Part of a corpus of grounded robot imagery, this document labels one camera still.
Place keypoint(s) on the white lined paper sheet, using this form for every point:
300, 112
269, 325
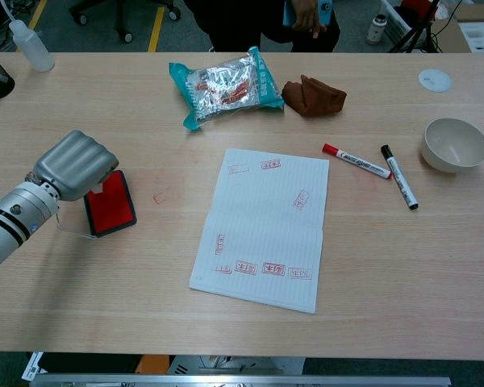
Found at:
262, 225

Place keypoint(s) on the black whiteboard marker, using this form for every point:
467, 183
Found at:
399, 177

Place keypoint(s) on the teal smartphone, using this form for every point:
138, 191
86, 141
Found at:
326, 12

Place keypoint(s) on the white device under table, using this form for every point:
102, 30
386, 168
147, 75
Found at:
234, 364

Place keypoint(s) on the cardboard box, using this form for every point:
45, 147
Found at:
480, 28

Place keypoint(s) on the red whiteboard marker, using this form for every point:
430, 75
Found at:
357, 161

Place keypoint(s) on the black office chair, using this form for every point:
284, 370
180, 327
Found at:
121, 16

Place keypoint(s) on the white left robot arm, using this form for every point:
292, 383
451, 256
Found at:
8, 225

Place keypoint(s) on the brown crumpled cloth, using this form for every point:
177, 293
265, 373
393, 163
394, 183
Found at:
314, 98

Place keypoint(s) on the black tripod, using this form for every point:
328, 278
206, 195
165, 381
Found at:
415, 32

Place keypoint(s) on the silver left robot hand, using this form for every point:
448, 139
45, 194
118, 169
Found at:
74, 165

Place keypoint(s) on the white thermos bottle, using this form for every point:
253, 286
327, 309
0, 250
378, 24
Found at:
376, 29

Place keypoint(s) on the teal silver snack packet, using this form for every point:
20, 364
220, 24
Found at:
226, 88

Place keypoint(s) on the beige bowl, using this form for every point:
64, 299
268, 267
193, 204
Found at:
453, 145

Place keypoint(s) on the clear plastic squeeze bottle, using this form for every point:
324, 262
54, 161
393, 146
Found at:
32, 46

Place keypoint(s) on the white printed paper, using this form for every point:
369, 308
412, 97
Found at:
32, 364

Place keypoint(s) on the person in black clothes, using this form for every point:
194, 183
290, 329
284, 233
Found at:
246, 24

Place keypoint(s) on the red ink pad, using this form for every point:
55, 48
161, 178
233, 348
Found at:
113, 209

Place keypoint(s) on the orange box under table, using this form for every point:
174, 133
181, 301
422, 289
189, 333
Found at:
153, 363

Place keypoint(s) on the clear ink pad lid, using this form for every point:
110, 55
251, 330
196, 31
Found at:
70, 231

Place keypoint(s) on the aluminium rail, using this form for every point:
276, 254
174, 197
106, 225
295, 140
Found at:
242, 381

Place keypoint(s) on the white plastic crate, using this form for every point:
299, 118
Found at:
395, 20

